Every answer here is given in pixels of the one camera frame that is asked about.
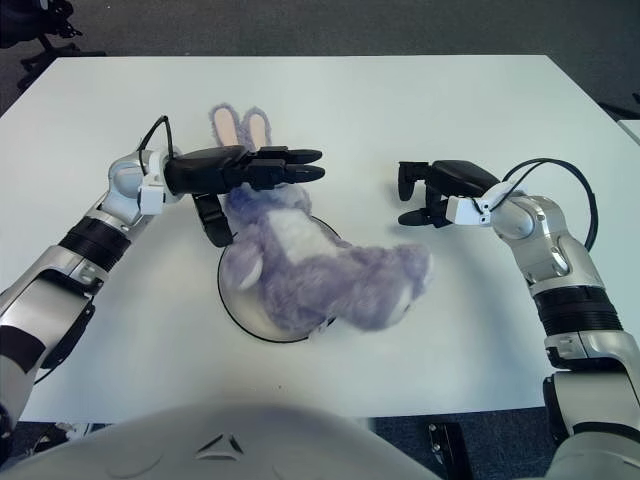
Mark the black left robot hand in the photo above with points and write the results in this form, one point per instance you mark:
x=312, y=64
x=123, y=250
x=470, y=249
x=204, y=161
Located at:
x=210, y=172

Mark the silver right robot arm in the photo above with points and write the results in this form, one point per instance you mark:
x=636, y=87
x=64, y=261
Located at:
x=560, y=280

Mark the purple plush bunny doll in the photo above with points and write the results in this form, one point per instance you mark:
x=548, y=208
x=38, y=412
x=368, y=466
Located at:
x=320, y=270

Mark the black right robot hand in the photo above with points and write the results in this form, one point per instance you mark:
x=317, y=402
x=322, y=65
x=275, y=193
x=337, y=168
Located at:
x=460, y=180

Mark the white plate with black rim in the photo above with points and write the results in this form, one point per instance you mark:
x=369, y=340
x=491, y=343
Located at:
x=250, y=310

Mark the silver robot torso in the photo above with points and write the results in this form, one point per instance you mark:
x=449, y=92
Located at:
x=225, y=440

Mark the white side table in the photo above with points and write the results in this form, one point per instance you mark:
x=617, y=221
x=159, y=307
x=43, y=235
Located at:
x=632, y=131

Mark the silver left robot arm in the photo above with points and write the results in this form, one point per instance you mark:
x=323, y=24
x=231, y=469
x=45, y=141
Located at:
x=75, y=260

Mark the black office chair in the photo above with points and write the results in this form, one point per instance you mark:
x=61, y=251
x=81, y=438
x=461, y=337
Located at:
x=45, y=45

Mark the black chair base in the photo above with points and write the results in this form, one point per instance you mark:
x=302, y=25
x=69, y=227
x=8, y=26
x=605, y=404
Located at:
x=632, y=110

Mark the black metal bracket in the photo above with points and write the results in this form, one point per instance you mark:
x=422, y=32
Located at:
x=447, y=450

